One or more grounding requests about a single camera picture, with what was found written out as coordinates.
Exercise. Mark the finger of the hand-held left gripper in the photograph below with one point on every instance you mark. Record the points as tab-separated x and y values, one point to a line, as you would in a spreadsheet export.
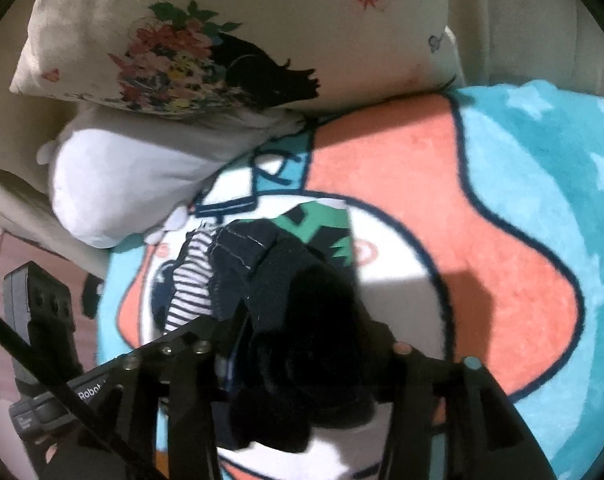
151	352

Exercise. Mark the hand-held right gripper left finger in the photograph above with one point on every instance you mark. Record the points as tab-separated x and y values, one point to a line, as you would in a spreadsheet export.
201	367

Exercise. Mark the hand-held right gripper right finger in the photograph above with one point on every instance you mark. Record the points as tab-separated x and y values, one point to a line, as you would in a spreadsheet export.
412	375

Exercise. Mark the striped pants with dark patches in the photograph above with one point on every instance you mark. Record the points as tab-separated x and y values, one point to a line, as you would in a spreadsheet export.
302	340

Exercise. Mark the white pillow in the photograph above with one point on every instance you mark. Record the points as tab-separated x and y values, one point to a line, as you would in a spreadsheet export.
131	180

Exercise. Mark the turquoise star printed blanket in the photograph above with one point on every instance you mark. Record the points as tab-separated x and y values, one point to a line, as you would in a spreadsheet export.
482	220

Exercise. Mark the cream floral butterfly pillow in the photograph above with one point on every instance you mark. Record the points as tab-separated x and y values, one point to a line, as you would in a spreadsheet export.
262	20

